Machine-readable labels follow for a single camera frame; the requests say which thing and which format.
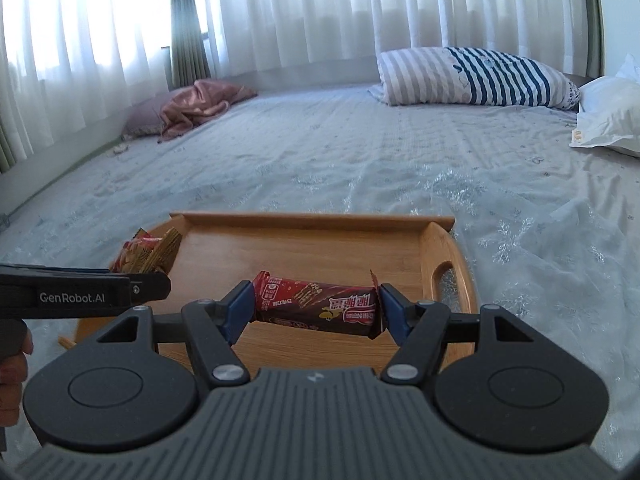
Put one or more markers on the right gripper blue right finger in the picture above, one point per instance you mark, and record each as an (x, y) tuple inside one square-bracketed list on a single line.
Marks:
[(419, 330)]

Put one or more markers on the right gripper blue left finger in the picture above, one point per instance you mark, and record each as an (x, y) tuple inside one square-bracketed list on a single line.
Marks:
[(212, 328)]

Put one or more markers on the dark red chocolate bar wrapper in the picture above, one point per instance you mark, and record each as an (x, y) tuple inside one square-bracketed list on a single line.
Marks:
[(331, 308)]

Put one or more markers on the red cracker snack pack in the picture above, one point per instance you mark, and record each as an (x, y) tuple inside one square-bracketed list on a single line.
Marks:
[(145, 253)]

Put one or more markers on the person's left hand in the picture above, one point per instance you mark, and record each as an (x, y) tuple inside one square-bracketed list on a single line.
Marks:
[(16, 344)]

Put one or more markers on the wooden serving tray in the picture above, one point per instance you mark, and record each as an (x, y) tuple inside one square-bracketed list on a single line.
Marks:
[(219, 250)]

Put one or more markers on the light blue bed sheet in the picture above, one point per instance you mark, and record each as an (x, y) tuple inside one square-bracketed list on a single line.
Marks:
[(549, 232)]

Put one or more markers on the mauve pillow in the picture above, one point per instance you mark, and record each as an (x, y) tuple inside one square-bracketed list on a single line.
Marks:
[(145, 119)]

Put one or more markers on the pink crumpled blanket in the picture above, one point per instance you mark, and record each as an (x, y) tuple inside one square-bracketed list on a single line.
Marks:
[(201, 102)]

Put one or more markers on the striped blue white pillow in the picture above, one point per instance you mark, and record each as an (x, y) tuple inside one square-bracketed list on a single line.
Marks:
[(470, 76)]

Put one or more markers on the white sheer curtain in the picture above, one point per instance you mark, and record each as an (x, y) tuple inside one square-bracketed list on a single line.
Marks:
[(68, 64)]

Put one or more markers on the green drape curtain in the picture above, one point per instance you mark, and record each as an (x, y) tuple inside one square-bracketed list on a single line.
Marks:
[(187, 53)]

